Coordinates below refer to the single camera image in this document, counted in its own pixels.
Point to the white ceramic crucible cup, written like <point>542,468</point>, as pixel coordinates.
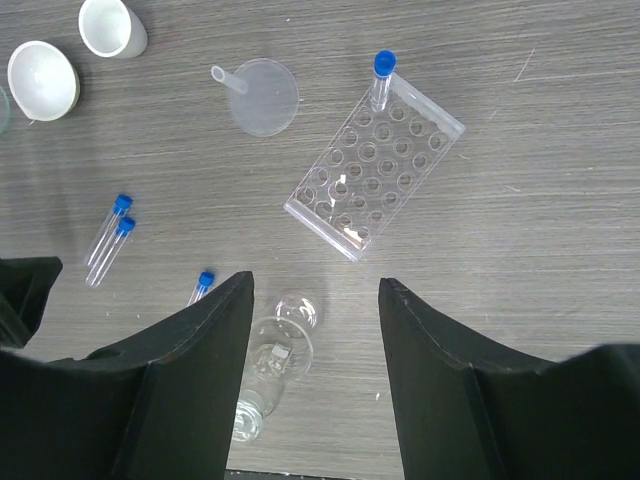
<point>111,30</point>

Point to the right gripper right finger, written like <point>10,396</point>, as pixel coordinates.
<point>468,407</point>

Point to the clear test tube rack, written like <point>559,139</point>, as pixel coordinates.
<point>371,167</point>

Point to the white evaporating dish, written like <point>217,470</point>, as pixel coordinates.
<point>42,81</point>

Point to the small glass beaker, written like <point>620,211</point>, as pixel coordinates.
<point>299,308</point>

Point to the blue capped test tube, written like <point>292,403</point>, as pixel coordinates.
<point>383,68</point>
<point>108,251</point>
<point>205,281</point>
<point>120,207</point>

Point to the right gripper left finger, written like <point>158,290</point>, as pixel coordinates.
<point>159,404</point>

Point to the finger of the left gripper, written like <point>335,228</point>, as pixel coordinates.
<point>25,287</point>

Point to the clear plastic funnel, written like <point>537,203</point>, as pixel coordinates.
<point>262,94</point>

